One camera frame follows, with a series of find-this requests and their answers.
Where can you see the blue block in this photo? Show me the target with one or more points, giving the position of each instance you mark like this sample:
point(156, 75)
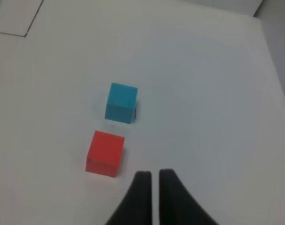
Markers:
point(121, 103)

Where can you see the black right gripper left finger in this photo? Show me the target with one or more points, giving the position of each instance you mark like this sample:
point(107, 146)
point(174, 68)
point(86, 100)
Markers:
point(136, 206)

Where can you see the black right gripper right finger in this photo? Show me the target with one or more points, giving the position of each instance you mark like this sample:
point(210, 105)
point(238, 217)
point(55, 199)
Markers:
point(176, 205)

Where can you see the red block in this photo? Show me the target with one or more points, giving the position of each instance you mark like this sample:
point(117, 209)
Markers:
point(104, 155)

